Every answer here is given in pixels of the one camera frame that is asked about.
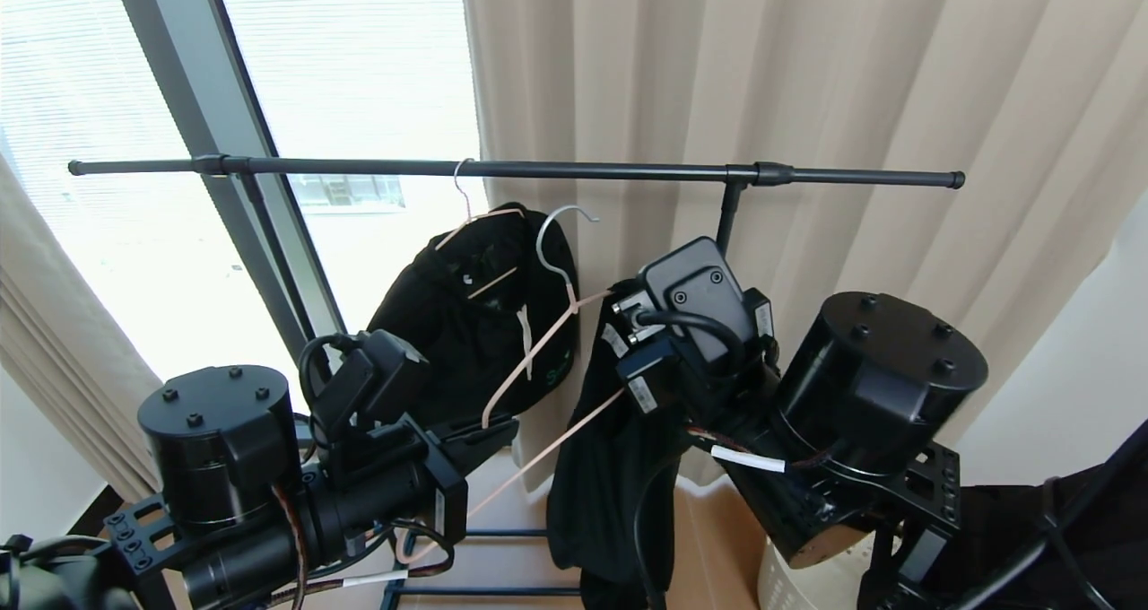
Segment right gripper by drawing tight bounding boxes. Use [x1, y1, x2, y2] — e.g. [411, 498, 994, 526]
[617, 339, 779, 439]

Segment beige curtain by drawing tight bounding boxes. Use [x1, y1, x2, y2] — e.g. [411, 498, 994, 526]
[462, 0, 1148, 494]
[0, 152, 167, 503]

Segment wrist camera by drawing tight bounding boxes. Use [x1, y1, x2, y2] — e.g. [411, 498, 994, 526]
[309, 329, 433, 442]
[614, 236, 777, 387]

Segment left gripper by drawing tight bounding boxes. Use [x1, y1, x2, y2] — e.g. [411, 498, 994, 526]
[305, 422, 470, 562]

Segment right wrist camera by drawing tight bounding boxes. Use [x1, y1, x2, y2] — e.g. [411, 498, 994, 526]
[614, 236, 777, 387]

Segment white laundry basket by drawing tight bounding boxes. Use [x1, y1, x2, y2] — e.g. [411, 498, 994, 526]
[758, 534, 884, 610]

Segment black shorts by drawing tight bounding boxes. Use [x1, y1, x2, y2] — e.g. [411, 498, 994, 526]
[368, 202, 581, 415]

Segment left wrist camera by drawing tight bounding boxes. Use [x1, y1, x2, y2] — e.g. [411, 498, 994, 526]
[309, 329, 433, 442]

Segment black shirt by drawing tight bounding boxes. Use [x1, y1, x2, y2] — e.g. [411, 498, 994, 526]
[545, 278, 774, 610]

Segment window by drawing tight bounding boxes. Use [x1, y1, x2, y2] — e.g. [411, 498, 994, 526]
[0, 0, 491, 387]

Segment black clothes rack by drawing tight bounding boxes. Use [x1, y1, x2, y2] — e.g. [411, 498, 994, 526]
[68, 154, 967, 610]

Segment pink clothes hanger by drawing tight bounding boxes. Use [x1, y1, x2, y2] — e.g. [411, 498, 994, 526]
[395, 205, 629, 566]
[435, 159, 530, 301]

